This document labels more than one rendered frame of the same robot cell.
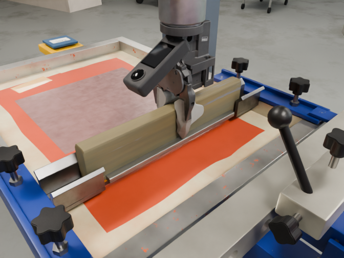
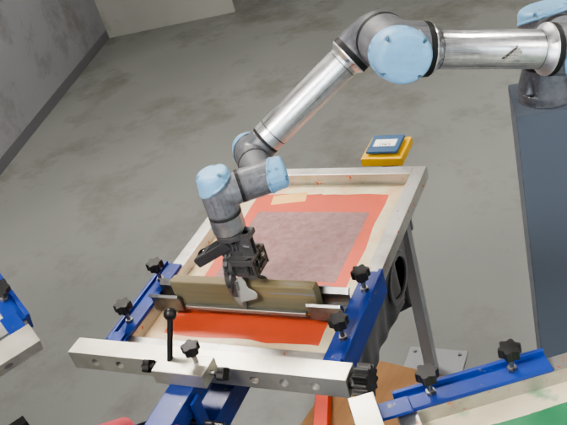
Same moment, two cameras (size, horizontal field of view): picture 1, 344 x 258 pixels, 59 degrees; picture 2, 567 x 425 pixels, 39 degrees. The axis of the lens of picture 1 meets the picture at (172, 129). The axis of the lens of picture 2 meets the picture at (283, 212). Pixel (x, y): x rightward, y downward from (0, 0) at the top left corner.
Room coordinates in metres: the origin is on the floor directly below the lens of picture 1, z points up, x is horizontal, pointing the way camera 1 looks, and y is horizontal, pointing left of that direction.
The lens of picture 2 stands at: (0.16, -1.51, 2.14)
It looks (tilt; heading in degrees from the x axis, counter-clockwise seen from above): 31 degrees down; 72
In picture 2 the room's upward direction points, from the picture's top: 17 degrees counter-clockwise
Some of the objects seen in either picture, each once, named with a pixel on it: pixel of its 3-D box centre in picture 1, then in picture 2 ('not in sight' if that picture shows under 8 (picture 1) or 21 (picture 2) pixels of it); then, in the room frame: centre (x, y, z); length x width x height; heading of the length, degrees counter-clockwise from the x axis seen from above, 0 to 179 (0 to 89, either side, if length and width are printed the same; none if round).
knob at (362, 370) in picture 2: not in sight; (358, 381); (0.56, -0.42, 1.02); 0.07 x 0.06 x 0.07; 42
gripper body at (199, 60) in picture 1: (184, 56); (240, 251); (0.51, -0.02, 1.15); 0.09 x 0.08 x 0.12; 132
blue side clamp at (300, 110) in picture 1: (262, 102); (356, 322); (0.66, -0.22, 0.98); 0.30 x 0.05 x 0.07; 42
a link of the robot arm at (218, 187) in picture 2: not in sight; (218, 192); (0.51, -0.02, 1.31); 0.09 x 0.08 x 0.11; 167
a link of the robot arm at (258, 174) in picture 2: not in sight; (260, 174); (0.61, -0.02, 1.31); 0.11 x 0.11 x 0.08; 77
